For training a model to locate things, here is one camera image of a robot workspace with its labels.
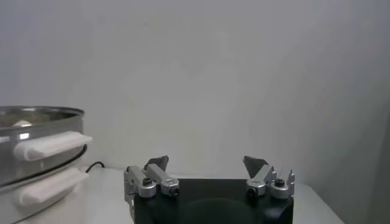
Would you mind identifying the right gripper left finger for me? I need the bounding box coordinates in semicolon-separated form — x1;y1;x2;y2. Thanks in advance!
123;155;180;203

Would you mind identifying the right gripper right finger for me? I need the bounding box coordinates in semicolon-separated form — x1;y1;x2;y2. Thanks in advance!
243;155;296;200

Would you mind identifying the stainless steel steamer basket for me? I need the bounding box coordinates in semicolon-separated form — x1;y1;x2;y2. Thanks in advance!
0;105;93;188

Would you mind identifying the white electric cooker base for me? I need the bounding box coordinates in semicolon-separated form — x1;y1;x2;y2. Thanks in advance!
0;145;91;224

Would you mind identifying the black cooker power cord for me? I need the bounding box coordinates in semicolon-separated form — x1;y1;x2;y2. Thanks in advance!
85;161;106;173

